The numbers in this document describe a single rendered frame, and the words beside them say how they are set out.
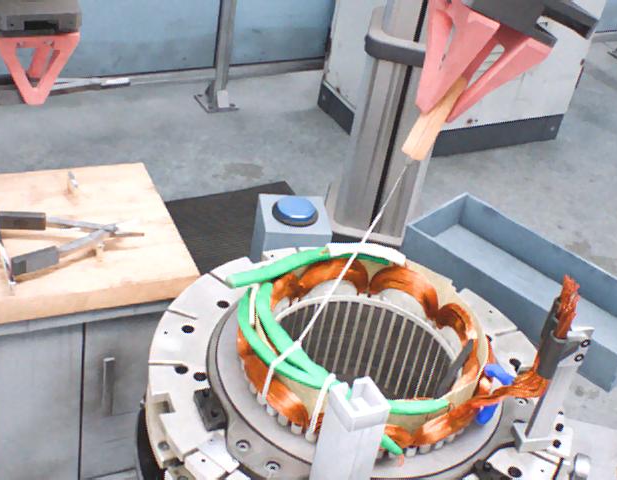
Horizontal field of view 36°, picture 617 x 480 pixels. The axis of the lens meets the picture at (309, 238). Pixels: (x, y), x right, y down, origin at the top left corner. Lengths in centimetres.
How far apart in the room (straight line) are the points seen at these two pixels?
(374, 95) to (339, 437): 59
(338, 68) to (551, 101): 77
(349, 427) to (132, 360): 37
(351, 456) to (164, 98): 283
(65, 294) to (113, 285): 4
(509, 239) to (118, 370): 43
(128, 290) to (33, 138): 228
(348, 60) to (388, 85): 216
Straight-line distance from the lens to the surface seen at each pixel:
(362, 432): 60
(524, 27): 59
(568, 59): 347
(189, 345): 74
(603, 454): 123
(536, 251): 103
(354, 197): 118
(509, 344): 82
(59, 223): 87
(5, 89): 86
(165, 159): 304
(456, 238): 105
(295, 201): 101
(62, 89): 87
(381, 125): 113
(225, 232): 272
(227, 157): 309
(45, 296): 83
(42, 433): 96
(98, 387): 93
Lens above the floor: 160
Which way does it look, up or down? 35 degrees down
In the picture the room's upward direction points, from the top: 11 degrees clockwise
